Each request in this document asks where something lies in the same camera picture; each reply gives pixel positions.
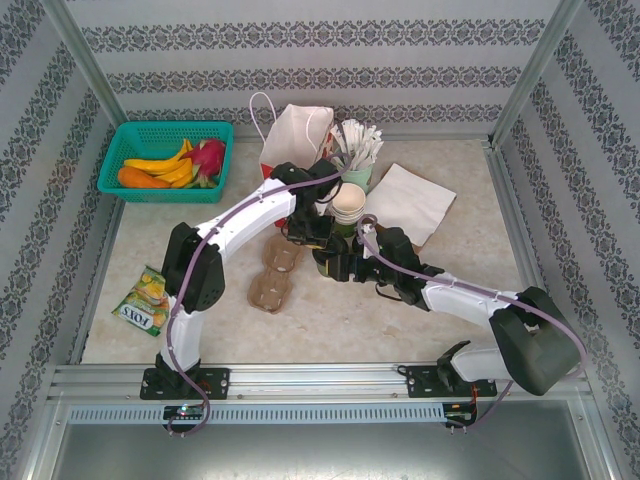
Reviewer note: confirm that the black plastic cup lid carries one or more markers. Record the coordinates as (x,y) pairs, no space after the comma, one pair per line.
(322,256)

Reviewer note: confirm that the brown cardboard cup carrier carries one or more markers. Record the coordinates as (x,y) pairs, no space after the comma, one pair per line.
(270,290)

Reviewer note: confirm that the red printed paper gift bag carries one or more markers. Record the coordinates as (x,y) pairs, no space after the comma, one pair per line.
(295,135)

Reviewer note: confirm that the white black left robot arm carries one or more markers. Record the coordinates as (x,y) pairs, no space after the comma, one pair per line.
(250,220)

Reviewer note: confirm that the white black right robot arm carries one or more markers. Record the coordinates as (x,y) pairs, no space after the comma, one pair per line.
(470,300)

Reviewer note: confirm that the stack of green paper cups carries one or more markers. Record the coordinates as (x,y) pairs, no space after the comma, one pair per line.
(347,200)

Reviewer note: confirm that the mint green holder cup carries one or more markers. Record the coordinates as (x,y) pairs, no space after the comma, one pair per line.
(360,177)

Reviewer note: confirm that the white paper stirrer bundle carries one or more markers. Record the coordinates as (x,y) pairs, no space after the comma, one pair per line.
(360,145)

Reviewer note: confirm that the pink dragon fruit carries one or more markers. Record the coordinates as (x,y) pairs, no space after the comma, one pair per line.
(210,155)

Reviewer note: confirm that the yellow banana bunch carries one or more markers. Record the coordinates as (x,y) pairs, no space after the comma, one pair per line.
(165,165)

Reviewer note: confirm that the small green circuit board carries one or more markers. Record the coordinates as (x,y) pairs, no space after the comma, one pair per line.
(460,417)
(182,412)

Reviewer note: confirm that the green yellow snack packet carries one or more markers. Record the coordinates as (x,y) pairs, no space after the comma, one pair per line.
(142,300)

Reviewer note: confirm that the orange carrot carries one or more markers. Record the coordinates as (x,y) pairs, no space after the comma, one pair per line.
(140,177)

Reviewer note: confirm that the teal plastic basket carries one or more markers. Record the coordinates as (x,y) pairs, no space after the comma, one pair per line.
(150,132)

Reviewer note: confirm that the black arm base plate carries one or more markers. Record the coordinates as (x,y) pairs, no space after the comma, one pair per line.
(422,382)
(215,382)

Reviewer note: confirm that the aluminium side rail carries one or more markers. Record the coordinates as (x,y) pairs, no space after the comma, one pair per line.
(511,200)
(109,235)

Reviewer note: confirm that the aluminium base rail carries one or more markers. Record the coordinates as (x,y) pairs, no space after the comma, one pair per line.
(320,380)

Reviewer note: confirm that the aluminium back rail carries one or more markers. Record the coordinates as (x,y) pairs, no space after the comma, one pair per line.
(440,136)

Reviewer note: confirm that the aluminium frame post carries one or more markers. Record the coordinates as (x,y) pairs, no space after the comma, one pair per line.
(87,60)
(539,60)

